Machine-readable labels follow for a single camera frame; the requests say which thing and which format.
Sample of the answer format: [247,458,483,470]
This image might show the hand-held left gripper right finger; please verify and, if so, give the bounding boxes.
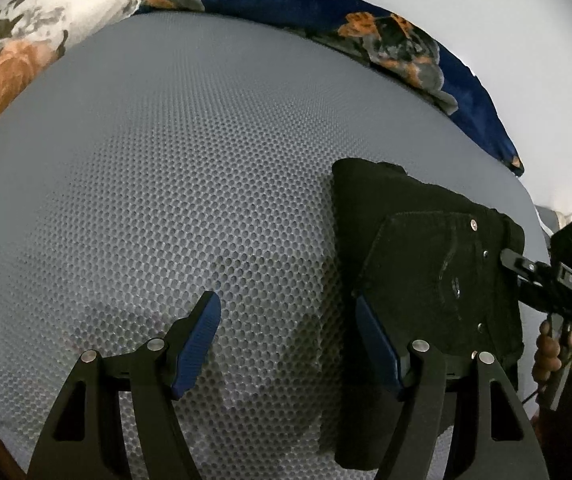
[353,292,552,480]

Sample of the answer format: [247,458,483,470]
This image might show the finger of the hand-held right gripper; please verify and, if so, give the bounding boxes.
[499,248,553,287]

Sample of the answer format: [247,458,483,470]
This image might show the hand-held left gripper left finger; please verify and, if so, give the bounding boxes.
[26,290,223,480]

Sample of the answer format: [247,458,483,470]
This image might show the black pants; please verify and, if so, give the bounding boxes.
[318,157,527,471]

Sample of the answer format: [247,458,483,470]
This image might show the person's right forearm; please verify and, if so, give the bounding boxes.
[537,359,572,480]

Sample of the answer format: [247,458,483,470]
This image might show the person's right hand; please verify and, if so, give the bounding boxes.
[532,319,572,387]

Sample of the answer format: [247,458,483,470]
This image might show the white patterned cloth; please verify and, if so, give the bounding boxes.
[536,205,572,251]

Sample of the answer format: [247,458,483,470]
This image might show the grey honeycomb mesh mat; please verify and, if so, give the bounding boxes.
[0,12,549,480]

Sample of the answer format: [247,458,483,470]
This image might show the blue floral blanket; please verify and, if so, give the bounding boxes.
[134,0,526,177]

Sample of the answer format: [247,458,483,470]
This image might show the black cable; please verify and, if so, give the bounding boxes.
[517,385,542,407]

